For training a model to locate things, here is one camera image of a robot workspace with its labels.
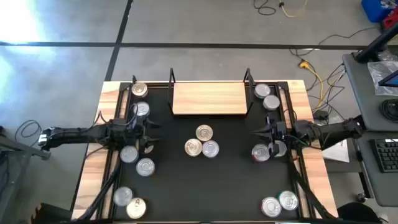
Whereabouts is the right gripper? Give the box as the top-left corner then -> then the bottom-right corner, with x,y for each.
252,118 -> 289,156

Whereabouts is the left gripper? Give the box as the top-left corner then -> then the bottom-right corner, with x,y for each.
124,117 -> 162,154

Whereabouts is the silver can red label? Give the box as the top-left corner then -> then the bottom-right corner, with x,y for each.
261,196 -> 282,218
251,143 -> 271,163

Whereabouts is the silver tin can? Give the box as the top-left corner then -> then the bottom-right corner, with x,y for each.
119,145 -> 140,164
201,139 -> 220,159
113,186 -> 134,207
273,139 -> 288,158
134,101 -> 151,118
135,157 -> 156,177

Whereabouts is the silver can green white label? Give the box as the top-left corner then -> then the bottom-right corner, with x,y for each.
262,94 -> 281,111

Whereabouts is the silver can blue label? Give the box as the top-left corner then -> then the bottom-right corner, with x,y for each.
254,83 -> 272,100

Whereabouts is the pale gold tin can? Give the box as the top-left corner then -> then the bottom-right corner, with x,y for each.
131,82 -> 149,98
126,197 -> 147,220

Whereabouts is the black power adapter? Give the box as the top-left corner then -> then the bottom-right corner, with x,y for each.
312,110 -> 331,123

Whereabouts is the white paper sheet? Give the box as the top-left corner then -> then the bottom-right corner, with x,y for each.
322,139 -> 351,164

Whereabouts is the grey desk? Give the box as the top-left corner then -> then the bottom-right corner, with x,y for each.
341,52 -> 398,208

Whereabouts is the grey metal stand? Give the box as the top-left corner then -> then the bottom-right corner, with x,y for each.
0,124 -> 52,224

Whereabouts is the black keyboard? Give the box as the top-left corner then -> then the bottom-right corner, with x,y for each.
369,138 -> 398,174

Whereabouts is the clear plastic bag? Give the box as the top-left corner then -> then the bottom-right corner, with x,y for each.
366,49 -> 398,96

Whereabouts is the black box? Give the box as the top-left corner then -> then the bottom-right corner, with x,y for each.
30,202 -> 73,224

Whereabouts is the blue screen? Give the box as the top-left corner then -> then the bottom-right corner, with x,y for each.
377,70 -> 398,88

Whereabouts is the blue plastic bin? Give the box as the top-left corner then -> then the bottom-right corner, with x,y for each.
360,0 -> 393,24

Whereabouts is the red crate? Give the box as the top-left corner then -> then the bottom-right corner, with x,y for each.
382,14 -> 398,31

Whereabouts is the yellow extension cord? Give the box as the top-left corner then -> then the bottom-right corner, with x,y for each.
297,59 -> 346,113

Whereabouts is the black aluminium table frame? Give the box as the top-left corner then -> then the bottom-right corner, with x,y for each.
70,80 -> 340,224

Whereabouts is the black cable bundle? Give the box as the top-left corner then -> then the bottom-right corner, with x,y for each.
306,62 -> 348,114

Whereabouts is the black cable loop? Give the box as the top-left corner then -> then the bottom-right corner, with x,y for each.
252,0 -> 277,16
14,119 -> 43,147

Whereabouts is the yellow cable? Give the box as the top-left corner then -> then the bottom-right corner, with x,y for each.
280,0 -> 309,19

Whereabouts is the coiled black cable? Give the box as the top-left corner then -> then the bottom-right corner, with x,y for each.
378,98 -> 398,123

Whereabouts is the long black cable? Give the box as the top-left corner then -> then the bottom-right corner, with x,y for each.
287,26 -> 381,58

